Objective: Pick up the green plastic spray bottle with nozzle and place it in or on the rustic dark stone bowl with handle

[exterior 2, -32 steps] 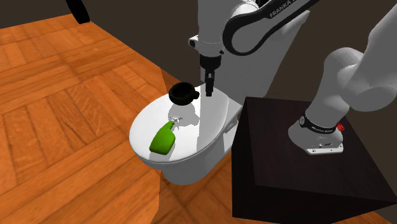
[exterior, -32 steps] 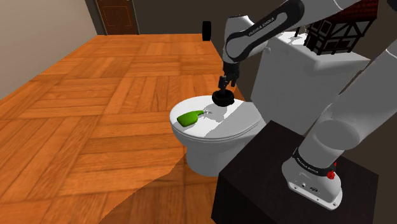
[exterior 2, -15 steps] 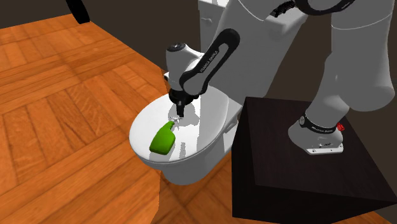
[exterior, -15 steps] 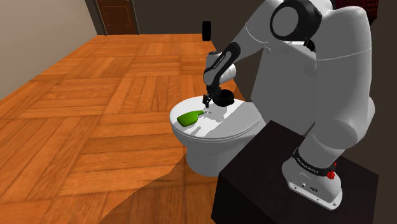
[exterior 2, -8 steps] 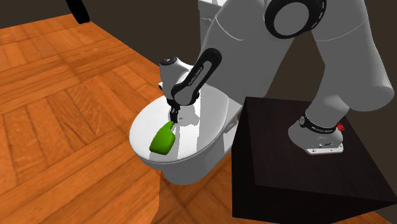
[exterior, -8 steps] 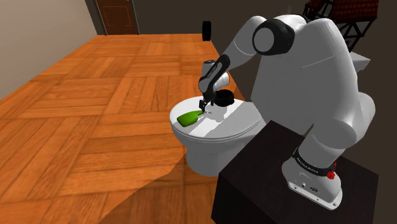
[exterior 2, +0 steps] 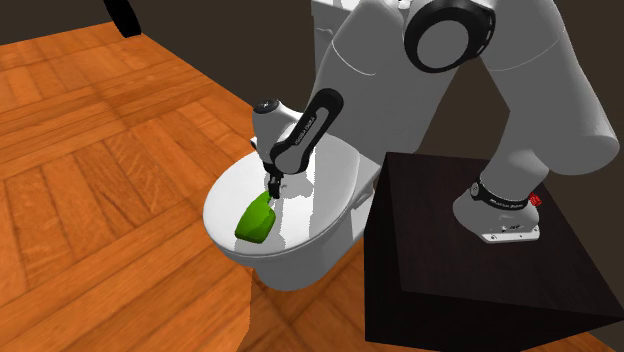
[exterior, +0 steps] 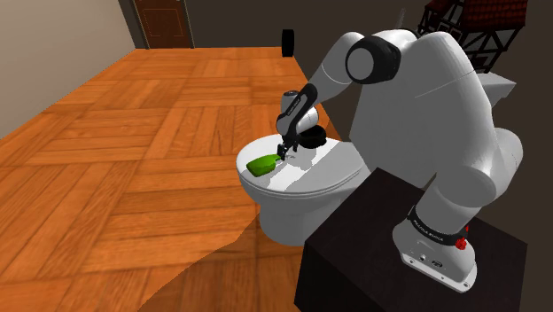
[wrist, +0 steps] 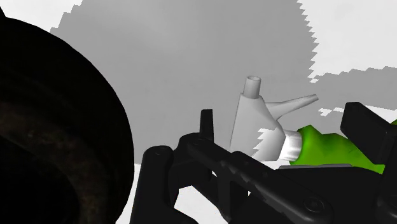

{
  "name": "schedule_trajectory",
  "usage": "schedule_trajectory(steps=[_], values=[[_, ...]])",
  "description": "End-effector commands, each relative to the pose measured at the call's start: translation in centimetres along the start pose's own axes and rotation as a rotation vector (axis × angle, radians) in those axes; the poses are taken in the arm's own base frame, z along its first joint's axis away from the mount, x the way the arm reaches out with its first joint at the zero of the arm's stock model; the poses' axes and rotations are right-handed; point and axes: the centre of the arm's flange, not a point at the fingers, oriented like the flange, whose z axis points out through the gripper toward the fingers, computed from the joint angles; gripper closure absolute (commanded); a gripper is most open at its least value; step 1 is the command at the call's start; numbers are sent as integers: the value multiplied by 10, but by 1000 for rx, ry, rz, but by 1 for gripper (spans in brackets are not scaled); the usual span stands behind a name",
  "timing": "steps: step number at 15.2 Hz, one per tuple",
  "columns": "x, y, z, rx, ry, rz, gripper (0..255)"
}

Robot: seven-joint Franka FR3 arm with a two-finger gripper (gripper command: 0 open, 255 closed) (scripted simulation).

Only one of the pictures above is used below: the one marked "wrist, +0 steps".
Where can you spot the large black round object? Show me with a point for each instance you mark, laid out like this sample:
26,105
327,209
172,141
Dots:
52,130

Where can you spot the green spray bottle white nozzle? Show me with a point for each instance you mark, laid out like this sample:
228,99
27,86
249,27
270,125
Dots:
322,147

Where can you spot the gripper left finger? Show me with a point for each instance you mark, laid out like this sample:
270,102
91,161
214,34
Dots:
263,183

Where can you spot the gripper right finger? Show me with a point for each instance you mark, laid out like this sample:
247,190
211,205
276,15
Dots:
369,133

